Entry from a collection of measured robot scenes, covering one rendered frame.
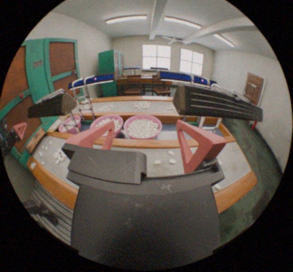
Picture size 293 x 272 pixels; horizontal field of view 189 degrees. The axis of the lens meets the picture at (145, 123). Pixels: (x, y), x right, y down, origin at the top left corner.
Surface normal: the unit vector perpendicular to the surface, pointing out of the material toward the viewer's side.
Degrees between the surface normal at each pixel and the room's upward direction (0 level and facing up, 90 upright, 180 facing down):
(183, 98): 58
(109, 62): 90
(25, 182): 90
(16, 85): 90
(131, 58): 90
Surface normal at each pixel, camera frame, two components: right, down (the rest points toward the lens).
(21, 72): 1.00, 0.02
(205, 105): -0.03, 0.08
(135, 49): 0.00, 0.60
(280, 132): -1.00, 0.00
